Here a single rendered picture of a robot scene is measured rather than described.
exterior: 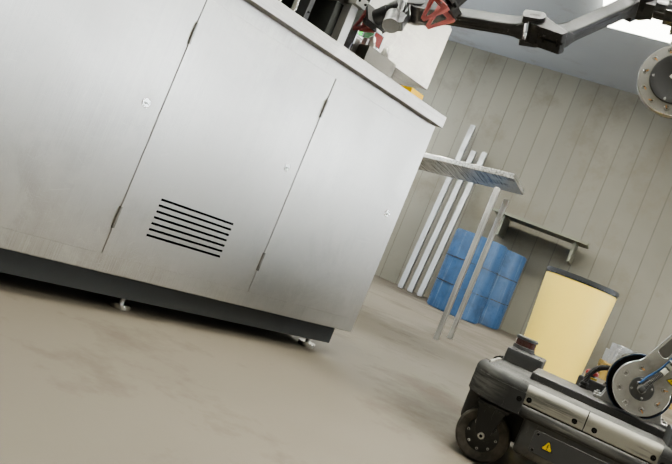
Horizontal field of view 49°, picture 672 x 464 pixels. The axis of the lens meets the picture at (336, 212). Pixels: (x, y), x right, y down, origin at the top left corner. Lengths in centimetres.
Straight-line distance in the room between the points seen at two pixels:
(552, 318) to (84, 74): 306
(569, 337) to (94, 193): 296
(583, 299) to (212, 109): 273
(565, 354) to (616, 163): 475
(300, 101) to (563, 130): 688
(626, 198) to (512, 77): 191
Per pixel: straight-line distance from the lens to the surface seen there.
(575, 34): 243
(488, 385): 195
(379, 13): 251
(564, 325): 418
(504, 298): 801
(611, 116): 883
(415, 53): 331
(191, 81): 187
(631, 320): 852
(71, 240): 181
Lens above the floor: 44
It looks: 1 degrees up
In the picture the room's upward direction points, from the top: 22 degrees clockwise
